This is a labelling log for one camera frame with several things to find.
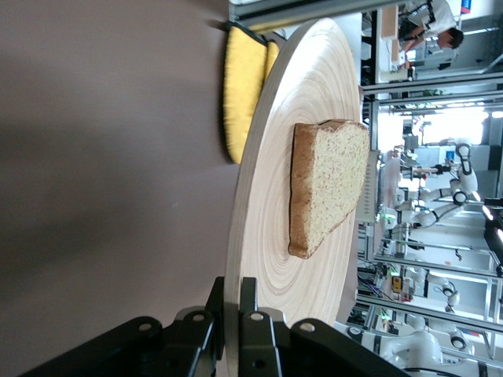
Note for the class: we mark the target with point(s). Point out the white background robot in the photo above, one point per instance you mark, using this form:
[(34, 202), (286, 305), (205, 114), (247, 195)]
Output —
[(465, 176)]

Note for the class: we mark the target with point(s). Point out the aluminium frame rack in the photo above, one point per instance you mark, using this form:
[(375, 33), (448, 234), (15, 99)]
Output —
[(432, 268)]

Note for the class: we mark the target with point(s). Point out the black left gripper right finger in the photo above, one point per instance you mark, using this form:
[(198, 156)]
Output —
[(263, 345)]

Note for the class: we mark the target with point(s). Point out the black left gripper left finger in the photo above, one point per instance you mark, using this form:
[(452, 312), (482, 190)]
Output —
[(188, 345)]

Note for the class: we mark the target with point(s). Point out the brown table cover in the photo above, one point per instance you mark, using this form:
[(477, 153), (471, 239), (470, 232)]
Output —
[(98, 157)]

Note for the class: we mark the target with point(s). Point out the person in white shirt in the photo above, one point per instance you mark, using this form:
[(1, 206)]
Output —
[(432, 19)]

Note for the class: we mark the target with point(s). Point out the round light wooden plate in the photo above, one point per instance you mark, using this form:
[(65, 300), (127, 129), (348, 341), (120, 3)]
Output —
[(271, 196)]

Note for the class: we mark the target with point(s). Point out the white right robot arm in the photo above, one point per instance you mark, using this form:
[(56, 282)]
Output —
[(412, 353)]

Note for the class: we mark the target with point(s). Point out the yellow quilted oven mitt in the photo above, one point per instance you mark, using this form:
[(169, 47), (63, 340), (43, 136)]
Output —
[(241, 94), (272, 59)]

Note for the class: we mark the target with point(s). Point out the brown bread toast slice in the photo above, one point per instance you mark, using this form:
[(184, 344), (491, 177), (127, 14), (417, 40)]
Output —
[(334, 188)]

